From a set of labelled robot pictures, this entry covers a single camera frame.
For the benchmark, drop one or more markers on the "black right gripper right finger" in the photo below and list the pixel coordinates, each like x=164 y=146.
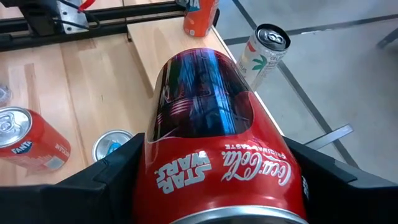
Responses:
x=351 y=202

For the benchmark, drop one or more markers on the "Celsius Peach Vibe can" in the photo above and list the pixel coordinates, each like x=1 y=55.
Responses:
x=264 y=59

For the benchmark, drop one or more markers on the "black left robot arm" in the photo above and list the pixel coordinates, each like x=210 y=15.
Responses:
x=40 y=21

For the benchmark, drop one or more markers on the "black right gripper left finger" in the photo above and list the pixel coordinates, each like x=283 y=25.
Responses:
x=62 y=202

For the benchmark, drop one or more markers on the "silver metal bracket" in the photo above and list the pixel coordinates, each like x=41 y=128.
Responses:
x=73 y=20

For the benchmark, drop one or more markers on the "red Fanta can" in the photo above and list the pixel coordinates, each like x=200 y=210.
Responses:
x=37 y=146

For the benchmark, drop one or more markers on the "black aluminium table frame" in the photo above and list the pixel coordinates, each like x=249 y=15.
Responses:
x=109 y=30

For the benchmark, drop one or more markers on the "Coca-Cola Star Wars can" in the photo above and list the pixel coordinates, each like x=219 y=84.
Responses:
x=217 y=174

